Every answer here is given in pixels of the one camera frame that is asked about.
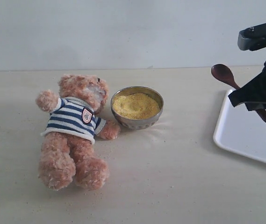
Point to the white rectangular plastic tray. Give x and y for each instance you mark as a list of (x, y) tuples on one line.
[(240, 131)]

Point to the dark red wooden spoon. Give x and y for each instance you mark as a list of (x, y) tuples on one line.
[(223, 73)]

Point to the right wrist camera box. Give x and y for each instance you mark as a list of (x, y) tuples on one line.
[(252, 38)]

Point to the yellow millet grains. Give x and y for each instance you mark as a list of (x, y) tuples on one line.
[(136, 106)]

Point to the metal bowl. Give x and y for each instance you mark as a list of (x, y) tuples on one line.
[(138, 124)]

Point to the pink teddy bear striped sweater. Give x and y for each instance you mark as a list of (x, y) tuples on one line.
[(67, 153)]

